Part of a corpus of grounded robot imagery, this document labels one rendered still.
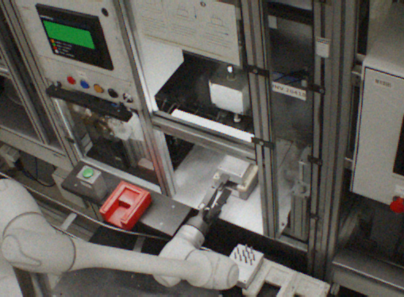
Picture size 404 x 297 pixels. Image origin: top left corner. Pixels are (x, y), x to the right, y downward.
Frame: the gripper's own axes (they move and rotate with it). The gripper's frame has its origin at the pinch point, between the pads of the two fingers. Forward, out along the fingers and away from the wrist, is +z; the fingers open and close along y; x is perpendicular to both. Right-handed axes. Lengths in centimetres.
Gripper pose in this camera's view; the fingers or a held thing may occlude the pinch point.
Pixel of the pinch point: (224, 187)
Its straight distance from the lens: 200.6
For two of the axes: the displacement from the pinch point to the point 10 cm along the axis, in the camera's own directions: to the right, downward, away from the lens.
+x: -8.5, -3.2, 4.1
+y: -1.3, -6.4, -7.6
